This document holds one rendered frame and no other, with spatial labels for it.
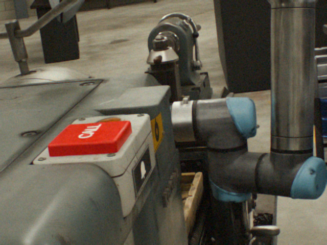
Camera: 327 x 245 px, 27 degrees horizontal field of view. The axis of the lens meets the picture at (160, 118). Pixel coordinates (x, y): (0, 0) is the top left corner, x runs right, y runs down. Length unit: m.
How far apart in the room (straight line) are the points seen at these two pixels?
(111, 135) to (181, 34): 1.62
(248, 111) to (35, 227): 0.82
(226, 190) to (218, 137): 0.10
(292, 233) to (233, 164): 2.07
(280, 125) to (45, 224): 0.79
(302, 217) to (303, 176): 2.28
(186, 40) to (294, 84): 1.04
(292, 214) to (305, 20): 2.38
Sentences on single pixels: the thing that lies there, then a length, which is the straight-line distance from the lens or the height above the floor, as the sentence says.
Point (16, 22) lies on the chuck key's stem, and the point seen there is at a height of 1.32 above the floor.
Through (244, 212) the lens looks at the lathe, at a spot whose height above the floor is 0.75.
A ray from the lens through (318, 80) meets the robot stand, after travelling 1.57.
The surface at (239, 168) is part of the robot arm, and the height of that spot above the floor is 1.00.
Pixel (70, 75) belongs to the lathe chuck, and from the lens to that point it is 1.08.
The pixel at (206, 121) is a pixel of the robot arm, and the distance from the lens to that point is 1.24.
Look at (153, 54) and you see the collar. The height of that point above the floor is 1.14.
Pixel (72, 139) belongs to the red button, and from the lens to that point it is 0.58.
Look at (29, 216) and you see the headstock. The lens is 0.47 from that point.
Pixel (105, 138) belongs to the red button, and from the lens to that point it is 0.57.
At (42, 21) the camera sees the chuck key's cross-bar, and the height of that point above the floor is 1.32.
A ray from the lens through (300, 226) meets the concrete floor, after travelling 3.37.
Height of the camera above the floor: 1.43
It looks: 15 degrees down
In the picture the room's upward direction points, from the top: 7 degrees counter-clockwise
